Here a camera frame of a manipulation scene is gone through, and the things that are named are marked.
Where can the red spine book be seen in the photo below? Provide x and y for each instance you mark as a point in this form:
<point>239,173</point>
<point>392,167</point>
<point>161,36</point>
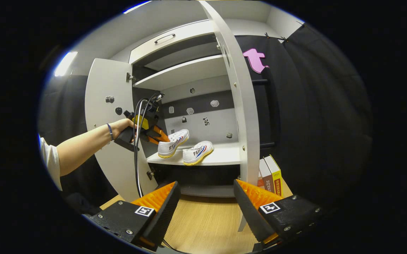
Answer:
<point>260,181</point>

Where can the white shirt sleeve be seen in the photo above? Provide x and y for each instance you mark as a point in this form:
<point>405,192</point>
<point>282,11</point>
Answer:
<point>50,162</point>

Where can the yellow spine book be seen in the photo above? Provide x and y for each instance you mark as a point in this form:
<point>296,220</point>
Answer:
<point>276,180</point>

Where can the white shoe cabinet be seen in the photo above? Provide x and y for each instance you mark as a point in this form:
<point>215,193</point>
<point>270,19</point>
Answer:
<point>189,72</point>

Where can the ceiling light panel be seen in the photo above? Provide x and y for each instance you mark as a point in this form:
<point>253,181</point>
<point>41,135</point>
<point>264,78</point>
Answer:
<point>66,63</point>
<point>138,6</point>

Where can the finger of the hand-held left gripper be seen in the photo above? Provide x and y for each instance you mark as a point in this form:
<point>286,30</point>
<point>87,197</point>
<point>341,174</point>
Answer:
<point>161,134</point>
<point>153,140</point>

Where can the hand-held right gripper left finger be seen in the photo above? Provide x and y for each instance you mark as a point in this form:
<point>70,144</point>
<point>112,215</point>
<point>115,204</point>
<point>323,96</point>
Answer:
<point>162,218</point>

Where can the white canvas shoe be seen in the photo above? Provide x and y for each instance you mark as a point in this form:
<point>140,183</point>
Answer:
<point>175,143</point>
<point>198,153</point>

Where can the white shoe cabinet door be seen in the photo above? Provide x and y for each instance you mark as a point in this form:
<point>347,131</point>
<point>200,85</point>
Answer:
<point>101,84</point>
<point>242,106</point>

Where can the black backdrop cloth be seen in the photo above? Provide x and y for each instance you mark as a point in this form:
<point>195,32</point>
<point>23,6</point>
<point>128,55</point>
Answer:
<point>312,123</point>

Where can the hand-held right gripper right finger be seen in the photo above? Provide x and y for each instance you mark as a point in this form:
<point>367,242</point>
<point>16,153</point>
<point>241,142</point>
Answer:
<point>249,215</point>

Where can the white cabinet drawer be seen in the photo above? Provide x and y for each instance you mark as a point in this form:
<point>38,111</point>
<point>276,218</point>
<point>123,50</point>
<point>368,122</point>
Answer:
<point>175,42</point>

